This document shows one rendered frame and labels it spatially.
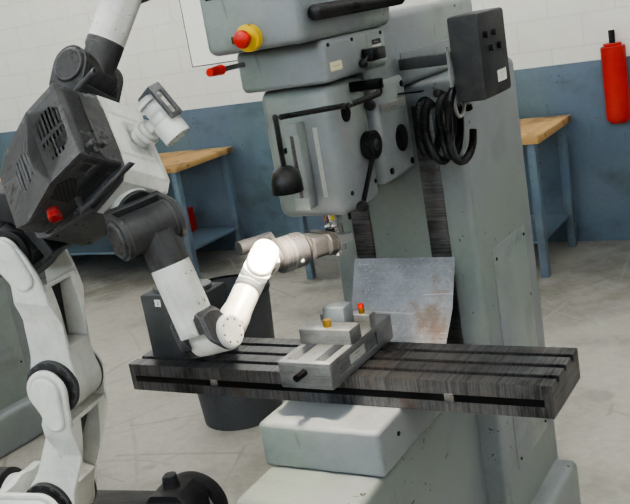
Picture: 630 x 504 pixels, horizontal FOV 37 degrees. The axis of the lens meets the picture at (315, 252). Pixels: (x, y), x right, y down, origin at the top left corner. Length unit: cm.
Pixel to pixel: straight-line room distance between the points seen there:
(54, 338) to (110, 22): 76
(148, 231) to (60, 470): 78
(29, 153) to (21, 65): 688
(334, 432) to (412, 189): 76
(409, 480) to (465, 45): 109
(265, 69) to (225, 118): 542
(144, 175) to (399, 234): 91
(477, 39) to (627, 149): 416
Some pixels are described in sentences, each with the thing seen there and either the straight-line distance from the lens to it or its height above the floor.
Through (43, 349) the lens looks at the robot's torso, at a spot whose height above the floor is 111.
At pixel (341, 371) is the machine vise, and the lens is 235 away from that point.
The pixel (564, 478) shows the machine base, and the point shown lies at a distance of 328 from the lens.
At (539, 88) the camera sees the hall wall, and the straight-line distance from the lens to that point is 652.
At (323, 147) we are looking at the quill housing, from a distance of 225.
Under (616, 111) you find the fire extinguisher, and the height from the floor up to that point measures 88.
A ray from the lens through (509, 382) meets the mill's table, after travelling 223.
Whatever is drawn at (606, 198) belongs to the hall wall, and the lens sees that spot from 656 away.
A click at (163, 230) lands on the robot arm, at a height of 140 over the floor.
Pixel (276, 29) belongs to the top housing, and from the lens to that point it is 211.
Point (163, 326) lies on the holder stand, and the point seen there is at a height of 100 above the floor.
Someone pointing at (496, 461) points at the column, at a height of 43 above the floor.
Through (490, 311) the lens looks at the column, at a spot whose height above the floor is 89.
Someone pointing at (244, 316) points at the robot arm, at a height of 116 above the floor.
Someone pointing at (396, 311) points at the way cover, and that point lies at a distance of 273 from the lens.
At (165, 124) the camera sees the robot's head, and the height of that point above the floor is 161.
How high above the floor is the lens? 179
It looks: 14 degrees down
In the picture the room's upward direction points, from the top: 10 degrees counter-clockwise
